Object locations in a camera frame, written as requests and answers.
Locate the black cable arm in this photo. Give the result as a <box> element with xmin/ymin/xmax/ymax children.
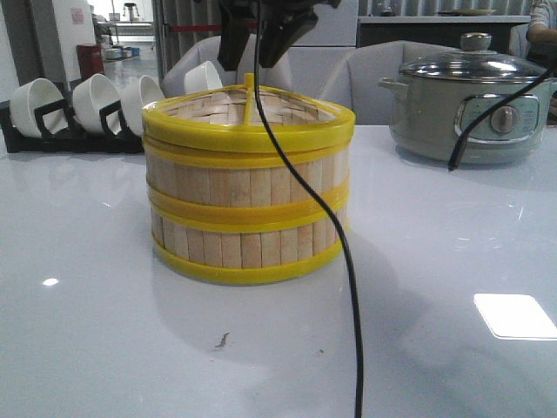
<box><xmin>253</xmin><ymin>0</ymin><xmax>365</xmax><ymax>418</ymax></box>

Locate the bamboo steamer lid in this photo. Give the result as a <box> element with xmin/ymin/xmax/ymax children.
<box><xmin>143</xmin><ymin>73</ymin><xmax>355</xmax><ymax>154</ymax></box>

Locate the grey chair left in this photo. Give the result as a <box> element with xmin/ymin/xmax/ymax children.
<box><xmin>161</xmin><ymin>35</ymin><xmax>292</xmax><ymax>97</ymax></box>

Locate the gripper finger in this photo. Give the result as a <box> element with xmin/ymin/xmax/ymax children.
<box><xmin>218</xmin><ymin>3</ymin><xmax>255</xmax><ymax>71</ymax></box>
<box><xmin>258</xmin><ymin>10</ymin><xmax>318</xmax><ymax>68</ymax></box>

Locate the white cabinet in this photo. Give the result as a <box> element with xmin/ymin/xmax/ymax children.
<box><xmin>287</xmin><ymin>0</ymin><xmax>359</xmax><ymax>97</ymax></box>

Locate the grey chair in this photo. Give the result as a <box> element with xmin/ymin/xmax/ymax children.
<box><xmin>161</xmin><ymin>35</ymin><xmax>292</xmax><ymax>97</ymax></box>
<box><xmin>318</xmin><ymin>40</ymin><xmax>453</xmax><ymax>125</ymax></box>

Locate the grey chair right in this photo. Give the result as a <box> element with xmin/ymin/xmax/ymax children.
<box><xmin>318</xmin><ymin>40</ymin><xmax>453</xmax><ymax>125</ymax></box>

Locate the white bowl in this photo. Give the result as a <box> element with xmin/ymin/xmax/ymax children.
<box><xmin>72</xmin><ymin>73</ymin><xmax>120</xmax><ymax>134</ymax></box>
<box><xmin>121</xmin><ymin>75</ymin><xmax>164</xmax><ymax>137</ymax></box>
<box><xmin>184</xmin><ymin>61</ymin><xmax>223</xmax><ymax>95</ymax></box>
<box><xmin>10</xmin><ymin>78</ymin><xmax>64</xmax><ymax>138</ymax></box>

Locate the seated person background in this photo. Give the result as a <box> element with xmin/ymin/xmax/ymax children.
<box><xmin>527</xmin><ymin>0</ymin><xmax>556</xmax><ymax>65</ymax></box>

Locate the bamboo steamer tray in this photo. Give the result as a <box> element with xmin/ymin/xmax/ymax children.
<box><xmin>151</xmin><ymin>204</ymin><xmax>342</xmax><ymax>285</ymax></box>
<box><xmin>144</xmin><ymin>138</ymin><xmax>327</xmax><ymax>233</ymax></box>

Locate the black dish rack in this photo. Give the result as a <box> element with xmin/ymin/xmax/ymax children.
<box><xmin>1</xmin><ymin>99</ymin><xmax>144</xmax><ymax>154</ymax></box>

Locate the white bowl far left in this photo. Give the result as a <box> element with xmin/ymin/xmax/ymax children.
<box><xmin>10</xmin><ymin>78</ymin><xmax>64</xmax><ymax>138</ymax></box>

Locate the grey electric cooking pot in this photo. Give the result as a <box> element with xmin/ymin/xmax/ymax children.
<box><xmin>379</xmin><ymin>75</ymin><xmax>556</xmax><ymax>165</ymax></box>

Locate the red bin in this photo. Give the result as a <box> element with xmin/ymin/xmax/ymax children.
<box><xmin>76</xmin><ymin>44</ymin><xmax>104</xmax><ymax>81</ymax></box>

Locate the glass pot lid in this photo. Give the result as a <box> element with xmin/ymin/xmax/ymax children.
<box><xmin>399</xmin><ymin>32</ymin><xmax>546</xmax><ymax>83</ymax></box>

